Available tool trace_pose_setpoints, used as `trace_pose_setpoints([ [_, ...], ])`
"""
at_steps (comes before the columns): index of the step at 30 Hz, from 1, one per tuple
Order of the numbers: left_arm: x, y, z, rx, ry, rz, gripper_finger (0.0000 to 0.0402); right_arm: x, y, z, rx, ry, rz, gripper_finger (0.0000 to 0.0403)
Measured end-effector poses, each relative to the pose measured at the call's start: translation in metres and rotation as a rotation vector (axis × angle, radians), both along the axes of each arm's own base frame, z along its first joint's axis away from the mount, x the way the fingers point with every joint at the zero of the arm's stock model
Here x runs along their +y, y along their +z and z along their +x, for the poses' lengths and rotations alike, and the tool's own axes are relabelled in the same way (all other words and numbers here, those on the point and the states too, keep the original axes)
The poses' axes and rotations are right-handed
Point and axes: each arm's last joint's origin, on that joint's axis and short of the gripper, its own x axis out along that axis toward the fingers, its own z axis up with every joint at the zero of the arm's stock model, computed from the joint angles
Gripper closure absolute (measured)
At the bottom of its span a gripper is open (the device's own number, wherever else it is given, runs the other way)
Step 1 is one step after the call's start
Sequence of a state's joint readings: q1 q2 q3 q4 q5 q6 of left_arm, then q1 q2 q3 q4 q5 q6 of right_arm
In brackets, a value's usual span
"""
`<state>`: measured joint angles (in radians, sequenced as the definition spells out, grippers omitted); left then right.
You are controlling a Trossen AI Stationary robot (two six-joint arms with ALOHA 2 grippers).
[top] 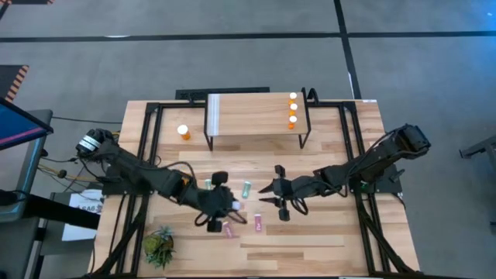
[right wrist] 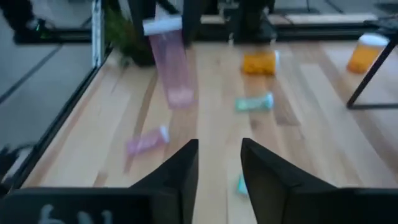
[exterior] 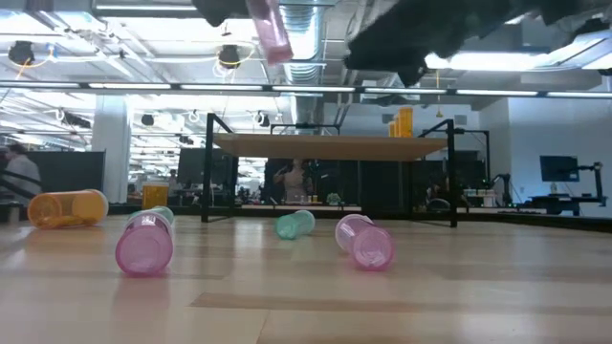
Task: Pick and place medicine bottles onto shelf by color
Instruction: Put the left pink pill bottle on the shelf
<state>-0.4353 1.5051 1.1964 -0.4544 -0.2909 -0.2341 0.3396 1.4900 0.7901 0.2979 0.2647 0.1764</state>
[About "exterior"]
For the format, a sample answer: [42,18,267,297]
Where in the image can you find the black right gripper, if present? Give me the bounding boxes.
[346,0,541,88]

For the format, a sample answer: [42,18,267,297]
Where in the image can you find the pink pill bottle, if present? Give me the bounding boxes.
[115,211,175,277]
[245,0,295,67]
[334,213,397,272]

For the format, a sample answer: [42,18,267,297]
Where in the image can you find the wooden shelf black metal legs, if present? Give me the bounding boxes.
[200,113,459,229]

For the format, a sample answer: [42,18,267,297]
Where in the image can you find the LED strip light bar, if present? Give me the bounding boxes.
[0,80,612,99]

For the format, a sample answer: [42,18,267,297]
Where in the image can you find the person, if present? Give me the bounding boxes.
[0,142,43,207]
[273,160,316,204]

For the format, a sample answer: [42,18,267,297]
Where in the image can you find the white building column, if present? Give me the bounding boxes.
[92,95,133,204]

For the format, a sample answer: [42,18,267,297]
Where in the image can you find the black computer monitor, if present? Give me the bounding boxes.
[539,155,580,183]

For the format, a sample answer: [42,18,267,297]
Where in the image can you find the large orange pill bottle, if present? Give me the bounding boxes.
[27,188,110,230]
[142,180,170,211]

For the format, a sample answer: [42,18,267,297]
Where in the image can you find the green pill bottle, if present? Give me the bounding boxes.
[274,209,317,241]
[126,205,175,225]

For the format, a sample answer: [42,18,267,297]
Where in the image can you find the dark background desk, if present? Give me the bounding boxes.
[520,193,609,216]

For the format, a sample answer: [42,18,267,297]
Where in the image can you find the black partition panel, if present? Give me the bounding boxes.
[0,149,107,206]

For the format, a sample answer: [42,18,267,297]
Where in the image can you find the yellow hanging cord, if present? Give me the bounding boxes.
[433,70,444,119]

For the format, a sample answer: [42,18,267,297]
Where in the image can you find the silver ventilation duct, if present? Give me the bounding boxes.
[274,4,327,126]

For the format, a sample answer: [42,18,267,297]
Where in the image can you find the black aluminium rig frame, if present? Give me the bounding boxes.
[107,203,612,230]

